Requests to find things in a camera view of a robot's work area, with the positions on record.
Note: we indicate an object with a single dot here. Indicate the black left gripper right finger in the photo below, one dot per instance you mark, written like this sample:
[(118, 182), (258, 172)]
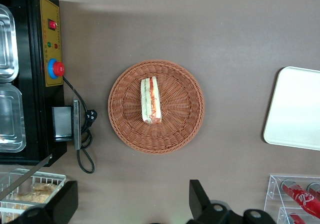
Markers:
[(200, 204)]

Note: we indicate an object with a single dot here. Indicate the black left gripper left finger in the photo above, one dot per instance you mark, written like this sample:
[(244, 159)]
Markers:
[(63, 199)]

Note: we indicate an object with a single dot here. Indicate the plastic white bread sandwich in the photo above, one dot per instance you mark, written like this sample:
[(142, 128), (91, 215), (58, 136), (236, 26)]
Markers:
[(151, 101)]

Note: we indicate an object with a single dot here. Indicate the round brown wicker basket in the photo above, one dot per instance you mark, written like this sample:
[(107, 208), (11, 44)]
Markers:
[(182, 109)]

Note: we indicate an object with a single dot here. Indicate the white rectangular plastic tray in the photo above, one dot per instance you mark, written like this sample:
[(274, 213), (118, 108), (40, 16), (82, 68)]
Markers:
[(295, 106)]

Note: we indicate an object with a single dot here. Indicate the golden fried pastry piece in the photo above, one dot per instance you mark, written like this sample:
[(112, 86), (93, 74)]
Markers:
[(43, 187), (30, 197)]

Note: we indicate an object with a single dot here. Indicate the silver metal lid strut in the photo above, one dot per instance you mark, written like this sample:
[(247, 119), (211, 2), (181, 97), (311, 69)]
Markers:
[(25, 177)]

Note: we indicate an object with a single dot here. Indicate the grey metal latch plate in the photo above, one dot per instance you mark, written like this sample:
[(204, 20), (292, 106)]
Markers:
[(76, 126)]

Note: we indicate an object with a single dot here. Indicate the clear acrylic can rack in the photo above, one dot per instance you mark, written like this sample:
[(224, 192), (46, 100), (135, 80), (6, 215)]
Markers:
[(273, 189)]

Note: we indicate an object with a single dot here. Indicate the stainless steel food pan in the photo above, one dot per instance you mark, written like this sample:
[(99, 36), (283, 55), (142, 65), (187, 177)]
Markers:
[(12, 119), (7, 47)]

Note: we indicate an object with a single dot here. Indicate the red cola can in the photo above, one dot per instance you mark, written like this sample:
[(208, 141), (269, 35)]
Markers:
[(315, 190), (303, 199), (297, 219)]

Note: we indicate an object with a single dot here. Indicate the black food warmer cabinet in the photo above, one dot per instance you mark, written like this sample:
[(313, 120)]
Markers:
[(33, 96)]

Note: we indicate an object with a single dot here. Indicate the red emergency stop button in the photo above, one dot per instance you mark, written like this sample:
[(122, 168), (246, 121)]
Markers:
[(58, 68)]

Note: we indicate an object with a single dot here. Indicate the yellow control panel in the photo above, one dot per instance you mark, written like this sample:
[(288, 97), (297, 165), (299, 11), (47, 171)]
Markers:
[(53, 52)]

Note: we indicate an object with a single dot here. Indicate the red rocker power switch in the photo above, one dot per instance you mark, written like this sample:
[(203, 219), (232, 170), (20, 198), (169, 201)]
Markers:
[(52, 24)]

